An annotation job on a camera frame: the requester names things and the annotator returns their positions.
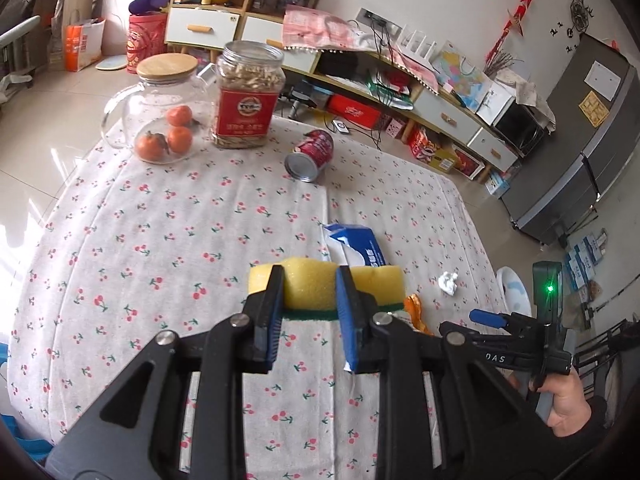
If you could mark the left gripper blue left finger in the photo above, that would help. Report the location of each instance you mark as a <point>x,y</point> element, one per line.
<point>266,313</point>

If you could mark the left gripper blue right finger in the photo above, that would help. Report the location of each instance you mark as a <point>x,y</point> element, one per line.
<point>355,310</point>

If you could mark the yellow green sponge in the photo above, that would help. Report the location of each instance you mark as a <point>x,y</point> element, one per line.
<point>310,287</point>

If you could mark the yellow snack wrapper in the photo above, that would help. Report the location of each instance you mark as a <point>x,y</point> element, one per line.
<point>413,307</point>

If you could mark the person's right hand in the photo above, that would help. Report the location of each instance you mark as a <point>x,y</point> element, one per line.
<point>570,410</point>

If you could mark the blue white tissue pack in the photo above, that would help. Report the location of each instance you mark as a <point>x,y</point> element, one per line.
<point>352,245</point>

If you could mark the small crumpled white paper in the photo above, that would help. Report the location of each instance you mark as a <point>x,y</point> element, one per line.
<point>447,282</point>

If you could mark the stacked blue white boxes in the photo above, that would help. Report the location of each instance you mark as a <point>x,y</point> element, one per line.
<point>581,259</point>

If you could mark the cherry print tablecloth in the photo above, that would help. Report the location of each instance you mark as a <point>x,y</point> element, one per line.
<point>131,250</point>

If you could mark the red drink can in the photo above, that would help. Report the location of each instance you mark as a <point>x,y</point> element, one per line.
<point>310,155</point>

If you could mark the yellow red snack carton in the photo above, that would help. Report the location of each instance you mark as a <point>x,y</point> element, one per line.
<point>431,148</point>

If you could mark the orange tangerine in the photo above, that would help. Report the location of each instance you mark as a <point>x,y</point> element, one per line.
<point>179,116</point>
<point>150,147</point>
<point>179,140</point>

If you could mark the red cardboard box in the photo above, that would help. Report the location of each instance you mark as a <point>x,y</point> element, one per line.
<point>359,113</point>

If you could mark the glass jar wooden lid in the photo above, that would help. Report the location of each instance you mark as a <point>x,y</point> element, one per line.
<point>164,81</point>

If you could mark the black microwave oven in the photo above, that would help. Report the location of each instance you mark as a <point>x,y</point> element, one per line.
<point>519,127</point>

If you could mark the peanut jar red label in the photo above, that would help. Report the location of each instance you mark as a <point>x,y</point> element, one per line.
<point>249,80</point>

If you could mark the yellow note on fridge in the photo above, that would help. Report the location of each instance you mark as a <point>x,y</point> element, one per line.
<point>593,109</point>

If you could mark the colourful map bag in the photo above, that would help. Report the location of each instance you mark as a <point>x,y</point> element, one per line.
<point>466,80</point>

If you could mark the grey refrigerator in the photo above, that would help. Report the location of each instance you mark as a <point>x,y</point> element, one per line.
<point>573,167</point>

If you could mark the white slatted rack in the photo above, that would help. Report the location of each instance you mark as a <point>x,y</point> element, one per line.
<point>413,49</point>

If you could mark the pink cloth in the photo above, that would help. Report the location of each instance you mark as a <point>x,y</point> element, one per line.
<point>314,30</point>

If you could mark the wooden white tv cabinet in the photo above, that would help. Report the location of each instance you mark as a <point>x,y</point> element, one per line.
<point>364,77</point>

